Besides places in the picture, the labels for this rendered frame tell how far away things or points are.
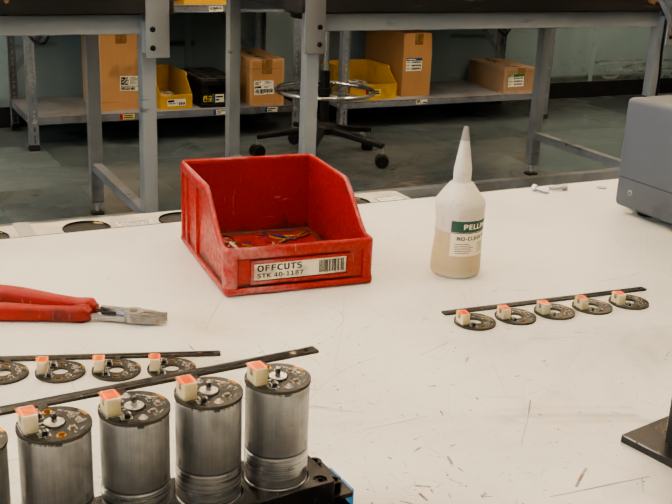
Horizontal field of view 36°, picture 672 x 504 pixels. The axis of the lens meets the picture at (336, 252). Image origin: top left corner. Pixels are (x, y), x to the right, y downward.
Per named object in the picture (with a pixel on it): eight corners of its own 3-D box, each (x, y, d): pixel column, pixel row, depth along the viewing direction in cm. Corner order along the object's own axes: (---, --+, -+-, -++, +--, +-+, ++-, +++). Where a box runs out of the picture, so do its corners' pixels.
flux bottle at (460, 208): (472, 282, 67) (485, 133, 64) (423, 274, 68) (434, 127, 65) (484, 267, 70) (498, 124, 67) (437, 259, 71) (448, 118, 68)
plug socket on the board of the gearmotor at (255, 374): (274, 383, 38) (274, 366, 38) (253, 387, 37) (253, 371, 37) (264, 374, 38) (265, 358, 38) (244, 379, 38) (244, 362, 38)
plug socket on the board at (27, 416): (47, 430, 34) (46, 412, 34) (20, 436, 33) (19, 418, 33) (40, 420, 34) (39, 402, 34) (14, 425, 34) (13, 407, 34)
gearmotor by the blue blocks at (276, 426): (317, 501, 40) (322, 381, 38) (260, 517, 38) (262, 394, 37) (288, 471, 42) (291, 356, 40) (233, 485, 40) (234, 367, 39)
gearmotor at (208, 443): (251, 519, 38) (253, 396, 37) (190, 536, 37) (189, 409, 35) (225, 488, 40) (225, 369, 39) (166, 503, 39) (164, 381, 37)
